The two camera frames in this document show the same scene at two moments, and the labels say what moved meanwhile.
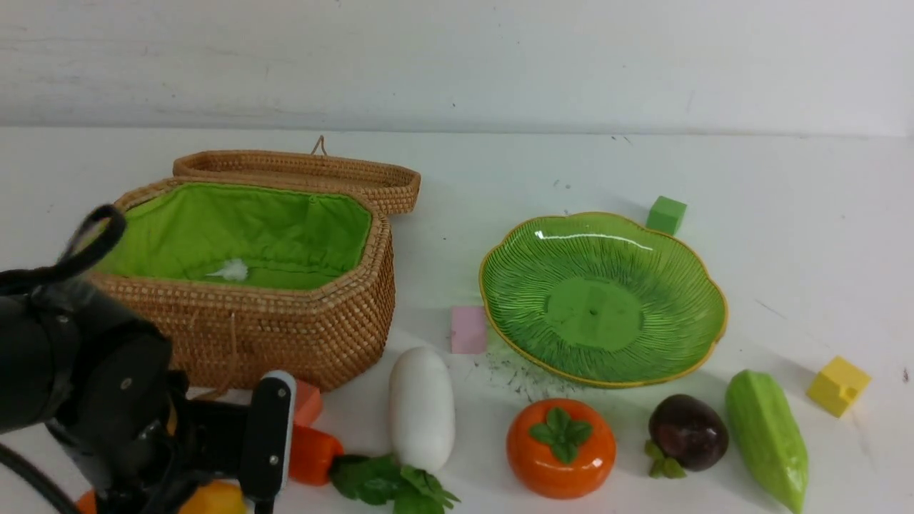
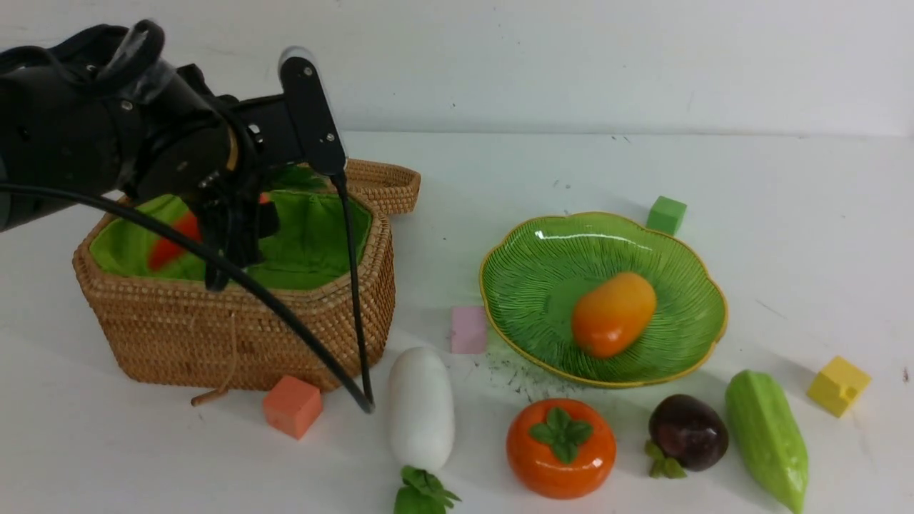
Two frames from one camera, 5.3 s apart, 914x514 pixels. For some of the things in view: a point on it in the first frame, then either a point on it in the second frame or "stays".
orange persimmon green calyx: (560, 448) stays
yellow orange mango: (215, 497) → (611, 313)
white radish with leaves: (422, 424) stays
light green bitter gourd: (769, 436) stays
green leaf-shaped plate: (601, 300) stays
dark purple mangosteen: (685, 432) stays
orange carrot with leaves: (316, 457) → (162, 258)
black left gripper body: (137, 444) → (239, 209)
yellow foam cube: (837, 385) stays
